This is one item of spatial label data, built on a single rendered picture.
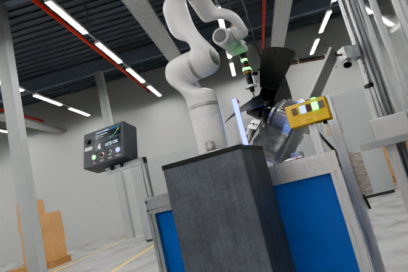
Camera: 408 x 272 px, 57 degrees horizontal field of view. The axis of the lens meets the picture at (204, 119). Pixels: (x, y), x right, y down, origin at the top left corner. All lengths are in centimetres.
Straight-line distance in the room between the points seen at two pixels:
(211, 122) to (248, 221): 38
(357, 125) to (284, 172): 630
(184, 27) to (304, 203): 84
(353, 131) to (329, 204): 626
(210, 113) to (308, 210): 56
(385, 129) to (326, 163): 56
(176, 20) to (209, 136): 47
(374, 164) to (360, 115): 96
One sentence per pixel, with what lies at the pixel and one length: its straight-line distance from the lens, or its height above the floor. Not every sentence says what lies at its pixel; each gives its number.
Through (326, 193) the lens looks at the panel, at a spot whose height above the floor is 71.
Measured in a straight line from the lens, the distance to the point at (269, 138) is 191.
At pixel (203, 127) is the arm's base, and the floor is 105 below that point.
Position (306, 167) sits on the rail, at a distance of 157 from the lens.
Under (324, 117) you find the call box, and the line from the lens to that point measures 153.
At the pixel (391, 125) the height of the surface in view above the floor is 92.
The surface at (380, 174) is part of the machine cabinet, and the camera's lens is 787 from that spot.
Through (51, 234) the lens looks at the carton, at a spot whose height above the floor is 72.
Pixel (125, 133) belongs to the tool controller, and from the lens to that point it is 190.
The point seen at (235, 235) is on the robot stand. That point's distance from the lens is 128.
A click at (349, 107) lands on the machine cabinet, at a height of 173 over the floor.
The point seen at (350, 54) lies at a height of 137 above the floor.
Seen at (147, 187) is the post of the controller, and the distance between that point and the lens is 186.
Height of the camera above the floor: 82
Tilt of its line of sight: 11 degrees up
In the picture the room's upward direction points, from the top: 14 degrees counter-clockwise
